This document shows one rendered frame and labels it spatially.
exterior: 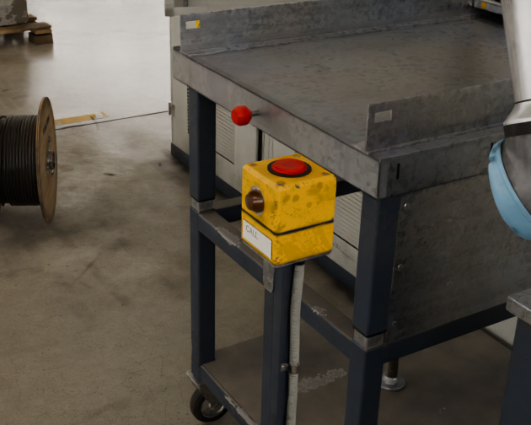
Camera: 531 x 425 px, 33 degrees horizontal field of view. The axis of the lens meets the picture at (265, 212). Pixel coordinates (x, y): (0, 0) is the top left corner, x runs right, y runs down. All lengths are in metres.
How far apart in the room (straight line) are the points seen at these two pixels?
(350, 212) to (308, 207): 1.46
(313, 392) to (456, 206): 0.66
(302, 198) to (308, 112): 0.39
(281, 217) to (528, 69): 0.30
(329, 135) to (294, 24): 0.53
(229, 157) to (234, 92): 1.52
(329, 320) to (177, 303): 1.10
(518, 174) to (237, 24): 0.85
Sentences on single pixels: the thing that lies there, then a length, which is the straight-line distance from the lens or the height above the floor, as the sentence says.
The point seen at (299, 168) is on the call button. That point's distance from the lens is 0.99.
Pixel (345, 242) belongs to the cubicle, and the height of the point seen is 0.15.
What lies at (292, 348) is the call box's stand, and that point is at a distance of 1.11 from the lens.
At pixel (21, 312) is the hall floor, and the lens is 2.49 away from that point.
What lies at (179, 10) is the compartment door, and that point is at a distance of 1.95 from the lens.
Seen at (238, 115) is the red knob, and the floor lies 0.82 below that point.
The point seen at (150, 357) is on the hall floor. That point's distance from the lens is 2.27.
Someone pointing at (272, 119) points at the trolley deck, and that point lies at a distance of 1.40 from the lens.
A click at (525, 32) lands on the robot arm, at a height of 1.07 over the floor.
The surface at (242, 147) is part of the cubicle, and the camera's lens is 2.90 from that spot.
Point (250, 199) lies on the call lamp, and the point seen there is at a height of 0.88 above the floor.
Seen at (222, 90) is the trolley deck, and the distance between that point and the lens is 1.53.
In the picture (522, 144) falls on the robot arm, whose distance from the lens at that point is 0.97.
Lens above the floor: 1.29
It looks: 26 degrees down
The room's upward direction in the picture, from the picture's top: 2 degrees clockwise
